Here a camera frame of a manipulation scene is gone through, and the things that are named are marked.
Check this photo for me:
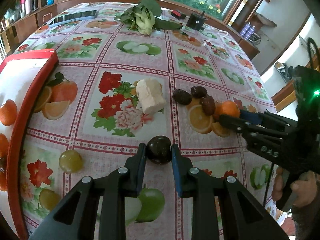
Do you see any orange tangerine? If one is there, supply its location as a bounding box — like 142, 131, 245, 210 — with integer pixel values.
213, 101, 240, 120

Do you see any dark purple plum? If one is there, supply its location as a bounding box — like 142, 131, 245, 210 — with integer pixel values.
145, 135, 172, 165

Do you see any person's right hand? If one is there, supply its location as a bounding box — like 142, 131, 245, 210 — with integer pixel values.
271, 166, 318, 209

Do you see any dark brown jujube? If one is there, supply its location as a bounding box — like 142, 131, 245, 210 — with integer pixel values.
190, 86, 207, 99

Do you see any green grape near tray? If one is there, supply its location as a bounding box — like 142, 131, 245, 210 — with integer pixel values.
59, 150, 83, 173

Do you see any black box device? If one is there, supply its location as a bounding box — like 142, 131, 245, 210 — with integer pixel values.
186, 11, 207, 31

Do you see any tangerine in tray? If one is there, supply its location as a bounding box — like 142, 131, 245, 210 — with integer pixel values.
0, 100, 17, 126
0, 133, 9, 158

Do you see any floral plastic tablecloth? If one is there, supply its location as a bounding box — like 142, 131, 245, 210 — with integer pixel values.
16, 3, 285, 232

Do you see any red black small object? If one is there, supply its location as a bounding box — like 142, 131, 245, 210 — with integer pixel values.
170, 10, 186, 20

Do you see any green leafy vegetable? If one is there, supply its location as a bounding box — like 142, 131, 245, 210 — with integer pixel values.
115, 0, 182, 36

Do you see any red tray white liner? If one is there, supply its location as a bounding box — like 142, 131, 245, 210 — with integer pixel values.
1, 49, 59, 239

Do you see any black smartphone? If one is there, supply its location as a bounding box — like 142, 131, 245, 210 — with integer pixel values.
47, 10, 99, 28

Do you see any wooden cabinet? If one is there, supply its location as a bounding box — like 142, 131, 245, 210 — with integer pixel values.
1, 4, 58, 55

